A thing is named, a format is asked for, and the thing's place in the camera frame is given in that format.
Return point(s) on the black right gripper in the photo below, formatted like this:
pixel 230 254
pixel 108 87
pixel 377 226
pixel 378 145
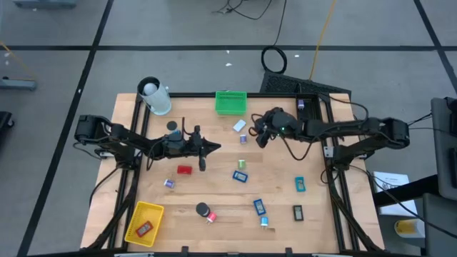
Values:
pixel 267 128

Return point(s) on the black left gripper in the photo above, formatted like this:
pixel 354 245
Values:
pixel 178 148

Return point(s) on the black capped hourglass orange sand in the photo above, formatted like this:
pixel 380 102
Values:
pixel 252 131

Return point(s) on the white rectangular case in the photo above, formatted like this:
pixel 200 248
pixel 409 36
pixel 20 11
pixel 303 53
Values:
pixel 239 125

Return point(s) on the red rectangular case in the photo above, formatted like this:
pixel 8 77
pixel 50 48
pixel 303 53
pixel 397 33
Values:
pixel 184 170

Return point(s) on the black disc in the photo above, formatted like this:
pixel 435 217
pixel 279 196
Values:
pixel 171 125

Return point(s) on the blue framed digital display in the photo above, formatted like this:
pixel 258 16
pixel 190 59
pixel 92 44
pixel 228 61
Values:
pixel 259 207
pixel 241 176

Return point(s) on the black capped hourglass white sand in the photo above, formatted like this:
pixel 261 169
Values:
pixel 202 209

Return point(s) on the teal framed digital display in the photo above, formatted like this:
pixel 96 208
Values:
pixel 300 184

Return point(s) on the blue wall charger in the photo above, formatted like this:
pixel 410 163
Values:
pixel 264 221

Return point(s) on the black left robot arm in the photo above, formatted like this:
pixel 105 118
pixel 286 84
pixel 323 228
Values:
pixel 121 137

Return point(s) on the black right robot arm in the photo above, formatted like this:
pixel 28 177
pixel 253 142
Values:
pixel 342 125

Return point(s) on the green plastic basket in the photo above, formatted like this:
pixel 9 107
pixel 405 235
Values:
pixel 231 103

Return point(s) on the black plastic basket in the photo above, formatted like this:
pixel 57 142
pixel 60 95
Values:
pixel 310 114

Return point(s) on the black mesh panel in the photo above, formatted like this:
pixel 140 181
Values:
pixel 285 84

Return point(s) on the white cylindrical lamp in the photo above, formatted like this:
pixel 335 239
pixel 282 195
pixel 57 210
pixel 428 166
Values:
pixel 159 100

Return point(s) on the black framed digital display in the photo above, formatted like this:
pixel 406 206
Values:
pixel 298 212

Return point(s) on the yellow plastic basket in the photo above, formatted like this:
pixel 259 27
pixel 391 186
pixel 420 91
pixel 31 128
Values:
pixel 150 214

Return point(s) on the black table edge clamp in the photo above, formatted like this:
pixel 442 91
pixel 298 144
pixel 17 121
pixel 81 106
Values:
pixel 184 250
pixel 288 251

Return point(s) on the white printed paper sheet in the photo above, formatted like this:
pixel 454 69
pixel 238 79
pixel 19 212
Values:
pixel 391 182

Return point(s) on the black diagonal beam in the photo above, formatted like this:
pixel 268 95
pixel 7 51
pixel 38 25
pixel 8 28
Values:
pixel 403 192

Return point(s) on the yellow white container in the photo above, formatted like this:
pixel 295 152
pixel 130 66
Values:
pixel 407 228

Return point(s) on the grey equipment cart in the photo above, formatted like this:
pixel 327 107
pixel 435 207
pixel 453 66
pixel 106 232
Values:
pixel 442 150

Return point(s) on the grey metal floor stand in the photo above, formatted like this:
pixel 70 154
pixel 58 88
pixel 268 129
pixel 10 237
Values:
pixel 18 84

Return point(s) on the black floor object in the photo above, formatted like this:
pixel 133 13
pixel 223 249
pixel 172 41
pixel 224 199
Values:
pixel 4 121

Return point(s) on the grey floor object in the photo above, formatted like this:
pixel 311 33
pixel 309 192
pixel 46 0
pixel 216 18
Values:
pixel 44 3

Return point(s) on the black aluminium table frame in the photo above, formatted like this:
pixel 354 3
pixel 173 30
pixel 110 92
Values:
pixel 196 95

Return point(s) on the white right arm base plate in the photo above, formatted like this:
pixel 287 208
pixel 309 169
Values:
pixel 328 151

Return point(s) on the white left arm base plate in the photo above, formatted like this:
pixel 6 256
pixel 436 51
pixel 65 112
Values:
pixel 105 154

